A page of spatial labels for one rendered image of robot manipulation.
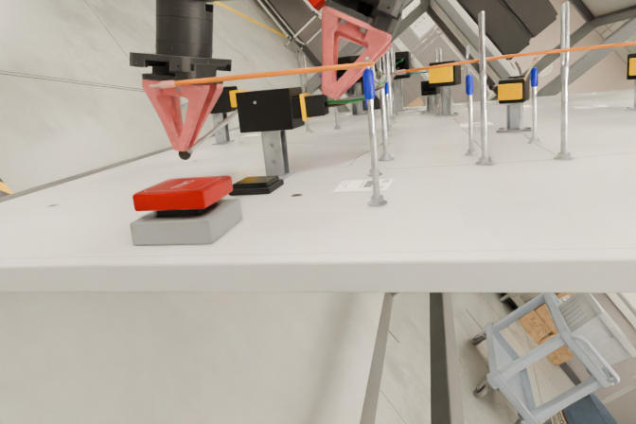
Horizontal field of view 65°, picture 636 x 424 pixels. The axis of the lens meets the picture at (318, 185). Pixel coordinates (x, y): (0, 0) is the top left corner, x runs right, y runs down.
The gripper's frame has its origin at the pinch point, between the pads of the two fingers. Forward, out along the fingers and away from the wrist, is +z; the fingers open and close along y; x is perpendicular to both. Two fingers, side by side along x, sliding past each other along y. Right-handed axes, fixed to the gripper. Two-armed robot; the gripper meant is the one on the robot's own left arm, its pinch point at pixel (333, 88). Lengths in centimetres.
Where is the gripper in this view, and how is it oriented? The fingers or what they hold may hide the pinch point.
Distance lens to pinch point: 51.2
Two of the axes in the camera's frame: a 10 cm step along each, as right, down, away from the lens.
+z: -3.9, 9.0, 2.0
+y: 1.4, -1.6, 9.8
